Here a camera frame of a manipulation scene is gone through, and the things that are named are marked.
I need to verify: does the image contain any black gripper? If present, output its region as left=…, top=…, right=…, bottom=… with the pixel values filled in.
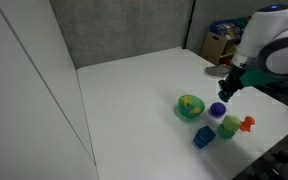
left=217, top=64, right=248, bottom=100

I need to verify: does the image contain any dark green toy block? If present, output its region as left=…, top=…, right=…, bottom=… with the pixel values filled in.
left=217, top=89, right=232, bottom=104

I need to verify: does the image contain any green plastic bowl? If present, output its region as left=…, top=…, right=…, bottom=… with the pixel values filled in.
left=177, top=93, right=206, bottom=120

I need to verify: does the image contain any grey metal plate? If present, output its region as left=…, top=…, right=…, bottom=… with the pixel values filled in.
left=204, top=64, right=232, bottom=80

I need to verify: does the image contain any purple ball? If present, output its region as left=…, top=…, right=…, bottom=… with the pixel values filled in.
left=209, top=101, right=227, bottom=118

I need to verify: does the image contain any light green cube block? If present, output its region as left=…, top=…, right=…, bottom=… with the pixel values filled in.
left=216, top=114, right=242, bottom=140

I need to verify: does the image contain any yellow toy piece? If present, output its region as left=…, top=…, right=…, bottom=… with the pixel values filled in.
left=189, top=106, right=203, bottom=115

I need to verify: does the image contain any orange toy piece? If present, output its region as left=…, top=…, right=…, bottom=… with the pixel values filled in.
left=239, top=115, right=256, bottom=133

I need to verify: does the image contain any cardboard box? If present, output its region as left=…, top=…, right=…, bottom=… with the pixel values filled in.
left=200, top=30, right=229, bottom=66

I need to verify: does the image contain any yellow star toy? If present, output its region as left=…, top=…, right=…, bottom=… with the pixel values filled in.
left=179, top=94, right=195, bottom=108

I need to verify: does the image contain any blue cube block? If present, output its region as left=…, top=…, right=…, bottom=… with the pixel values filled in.
left=192, top=125, right=217, bottom=150

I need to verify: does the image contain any colourful toy box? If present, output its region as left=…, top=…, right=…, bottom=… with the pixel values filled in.
left=209, top=15, right=252, bottom=42

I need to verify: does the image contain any black vertical pole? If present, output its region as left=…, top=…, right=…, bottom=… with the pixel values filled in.
left=182, top=0, right=197, bottom=50

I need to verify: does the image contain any black perforated base board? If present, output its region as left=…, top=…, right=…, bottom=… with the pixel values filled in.
left=232, top=121, right=288, bottom=180

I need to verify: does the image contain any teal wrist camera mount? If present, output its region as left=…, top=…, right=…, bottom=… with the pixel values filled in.
left=239, top=67, right=280, bottom=88

